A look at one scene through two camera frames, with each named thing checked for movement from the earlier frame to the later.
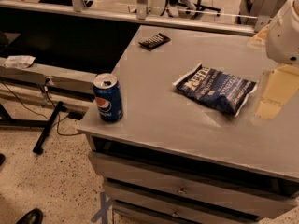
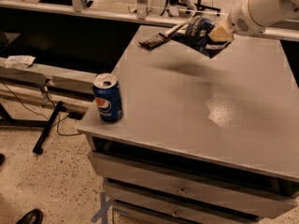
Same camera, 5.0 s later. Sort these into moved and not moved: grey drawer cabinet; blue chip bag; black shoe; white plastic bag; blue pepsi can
Moved: blue chip bag
Not moved: black shoe; grey drawer cabinet; blue pepsi can; white plastic bag
